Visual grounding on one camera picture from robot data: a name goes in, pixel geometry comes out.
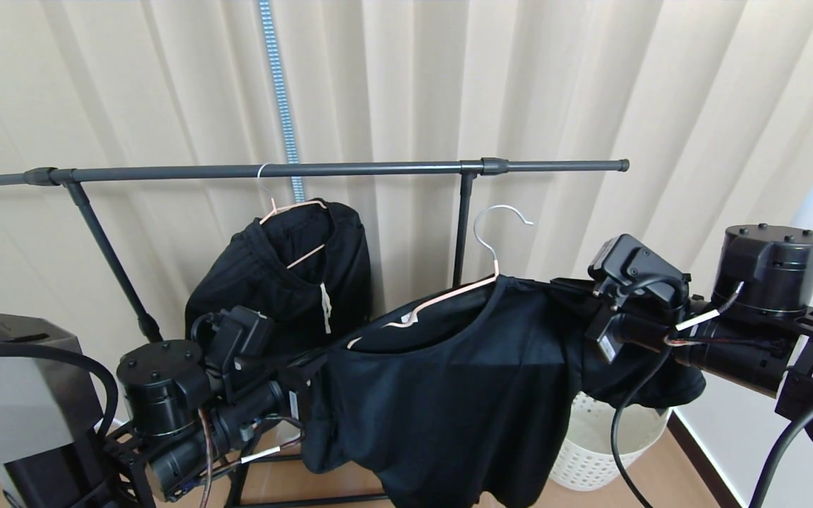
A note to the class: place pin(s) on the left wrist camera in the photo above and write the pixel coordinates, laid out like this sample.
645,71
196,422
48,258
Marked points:
241,339

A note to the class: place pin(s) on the pink clothes hanger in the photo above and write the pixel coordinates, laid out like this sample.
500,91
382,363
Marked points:
449,293
274,209

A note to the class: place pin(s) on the beige curtain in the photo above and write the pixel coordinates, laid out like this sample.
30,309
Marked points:
590,85

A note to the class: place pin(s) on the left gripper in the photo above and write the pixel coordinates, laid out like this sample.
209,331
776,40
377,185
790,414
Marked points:
237,423

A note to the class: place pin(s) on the white laundry basket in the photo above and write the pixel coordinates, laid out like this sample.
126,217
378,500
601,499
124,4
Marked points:
590,451

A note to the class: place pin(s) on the black clothes rack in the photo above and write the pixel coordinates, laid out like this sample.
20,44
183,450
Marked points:
378,169

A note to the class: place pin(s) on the heap of clothes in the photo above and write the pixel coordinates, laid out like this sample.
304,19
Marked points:
449,409

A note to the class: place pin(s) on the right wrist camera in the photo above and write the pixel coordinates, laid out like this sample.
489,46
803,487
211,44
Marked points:
632,264

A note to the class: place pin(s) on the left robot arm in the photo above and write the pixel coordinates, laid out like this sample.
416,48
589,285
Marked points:
18,395

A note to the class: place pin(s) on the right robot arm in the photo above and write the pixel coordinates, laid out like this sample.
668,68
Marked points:
773,268

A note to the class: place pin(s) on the black shorts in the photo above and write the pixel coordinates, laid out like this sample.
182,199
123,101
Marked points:
258,282

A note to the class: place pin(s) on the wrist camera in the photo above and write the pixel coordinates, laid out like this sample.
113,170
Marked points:
632,264
241,339

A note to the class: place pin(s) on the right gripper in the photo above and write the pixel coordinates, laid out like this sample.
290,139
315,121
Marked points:
717,346

